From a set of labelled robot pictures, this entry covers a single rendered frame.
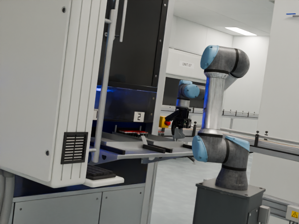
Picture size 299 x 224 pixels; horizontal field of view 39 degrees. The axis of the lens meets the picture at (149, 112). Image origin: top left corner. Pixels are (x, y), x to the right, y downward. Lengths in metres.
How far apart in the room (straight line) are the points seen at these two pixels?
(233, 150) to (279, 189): 1.81
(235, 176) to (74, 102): 0.84
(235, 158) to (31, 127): 0.92
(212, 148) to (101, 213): 0.89
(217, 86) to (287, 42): 1.87
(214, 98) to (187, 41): 8.35
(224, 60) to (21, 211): 1.20
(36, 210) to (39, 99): 0.81
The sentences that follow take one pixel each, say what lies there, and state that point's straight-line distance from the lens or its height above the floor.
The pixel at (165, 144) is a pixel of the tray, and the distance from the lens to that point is 2.35.
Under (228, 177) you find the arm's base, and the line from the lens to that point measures 1.97.
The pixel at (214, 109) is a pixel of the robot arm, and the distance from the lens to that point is 1.92.
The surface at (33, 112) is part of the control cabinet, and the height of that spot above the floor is 1.06.
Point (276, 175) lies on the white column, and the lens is 3.71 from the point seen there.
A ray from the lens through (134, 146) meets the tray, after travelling 2.17.
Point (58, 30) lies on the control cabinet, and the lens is 1.52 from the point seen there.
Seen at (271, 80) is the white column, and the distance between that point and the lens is 3.74.
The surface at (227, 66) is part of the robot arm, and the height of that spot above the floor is 1.34.
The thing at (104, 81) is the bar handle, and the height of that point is 1.20.
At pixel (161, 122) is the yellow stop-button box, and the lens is 2.70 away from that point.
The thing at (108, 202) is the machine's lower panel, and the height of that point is 0.51.
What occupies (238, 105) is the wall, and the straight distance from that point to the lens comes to 11.48.
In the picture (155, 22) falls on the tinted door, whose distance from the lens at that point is 2.61.
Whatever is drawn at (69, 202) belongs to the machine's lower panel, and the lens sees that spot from 2.33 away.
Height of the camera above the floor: 1.19
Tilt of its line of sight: 3 degrees down
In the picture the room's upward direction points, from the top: 7 degrees clockwise
